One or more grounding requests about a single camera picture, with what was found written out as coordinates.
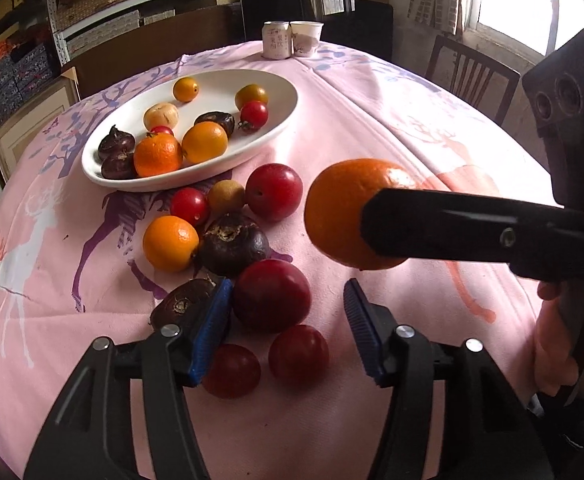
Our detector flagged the white metal shelf rack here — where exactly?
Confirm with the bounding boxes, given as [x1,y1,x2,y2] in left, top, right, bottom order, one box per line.
[44,0,390,68]

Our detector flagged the dark water chestnut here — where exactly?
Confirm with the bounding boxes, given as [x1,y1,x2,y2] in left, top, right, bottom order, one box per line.
[97,125,135,161]
[197,212,271,278]
[150,278,223,332]
[100,150,137,180]
[194,111,235,138]

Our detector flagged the red plum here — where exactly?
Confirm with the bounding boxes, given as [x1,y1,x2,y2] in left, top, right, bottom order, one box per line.
[245,163,304,223]
[232,258,313,334]

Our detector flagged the stack of tan woven boxes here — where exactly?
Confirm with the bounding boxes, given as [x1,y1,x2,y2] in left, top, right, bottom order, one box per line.
[54,0,163,31]

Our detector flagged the yellow tomato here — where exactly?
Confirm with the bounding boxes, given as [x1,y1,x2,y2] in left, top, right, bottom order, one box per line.
[235,83,269,110]

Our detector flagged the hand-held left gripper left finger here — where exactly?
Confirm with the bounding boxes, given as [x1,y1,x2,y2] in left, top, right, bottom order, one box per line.
[24,278,235,480]

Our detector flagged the pale drink can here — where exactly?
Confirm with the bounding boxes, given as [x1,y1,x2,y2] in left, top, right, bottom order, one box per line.
[262,20,293,60]

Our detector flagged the small orange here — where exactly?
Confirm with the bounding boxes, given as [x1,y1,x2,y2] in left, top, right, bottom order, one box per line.
[173,76,200,103]
[142,215,200,273]

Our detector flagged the brown wooden board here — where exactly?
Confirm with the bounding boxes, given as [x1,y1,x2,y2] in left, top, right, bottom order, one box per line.
[74,7,233,98]

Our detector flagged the black panel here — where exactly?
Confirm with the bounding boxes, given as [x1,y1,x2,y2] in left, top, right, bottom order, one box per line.
[242,0,393,61]

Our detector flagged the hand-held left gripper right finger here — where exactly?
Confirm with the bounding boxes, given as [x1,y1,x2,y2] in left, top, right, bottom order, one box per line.
[343,278,556,480]

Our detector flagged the person's right hand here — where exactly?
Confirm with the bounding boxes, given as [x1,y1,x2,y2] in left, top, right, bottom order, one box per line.
[532,280,568,397]

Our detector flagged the dark wooden chair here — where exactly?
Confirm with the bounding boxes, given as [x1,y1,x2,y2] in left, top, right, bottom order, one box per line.
[424,34,522,126]

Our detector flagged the white oval plate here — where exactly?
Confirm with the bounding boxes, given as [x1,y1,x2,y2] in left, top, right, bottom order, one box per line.
[80,69,299,193]

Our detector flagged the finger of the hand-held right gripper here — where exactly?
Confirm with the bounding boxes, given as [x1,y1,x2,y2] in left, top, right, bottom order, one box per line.
[361,188,584,306]

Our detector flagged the light wooden picture frame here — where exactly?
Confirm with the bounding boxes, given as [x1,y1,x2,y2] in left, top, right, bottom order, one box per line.
[0,67,80,171]

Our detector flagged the small tan fruit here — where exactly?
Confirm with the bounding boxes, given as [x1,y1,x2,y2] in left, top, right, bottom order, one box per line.
[207,179,246,215]

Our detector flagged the pink deer print tablecloth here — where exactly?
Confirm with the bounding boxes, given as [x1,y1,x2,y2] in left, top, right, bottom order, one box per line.
[0,40,573,480]

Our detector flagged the white paper cup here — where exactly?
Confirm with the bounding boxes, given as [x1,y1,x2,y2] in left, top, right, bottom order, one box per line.
[290,20,325,57]

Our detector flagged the grey patterned boxes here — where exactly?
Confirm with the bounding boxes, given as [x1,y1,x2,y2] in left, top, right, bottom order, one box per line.
[66,10,142,56]

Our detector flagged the pale yellow fruit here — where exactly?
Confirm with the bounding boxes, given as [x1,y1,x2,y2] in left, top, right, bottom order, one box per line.
[143,102,179,131]

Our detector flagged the stack of blue floral boxes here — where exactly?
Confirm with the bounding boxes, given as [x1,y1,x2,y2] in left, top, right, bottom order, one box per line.
[0,42,57,126]

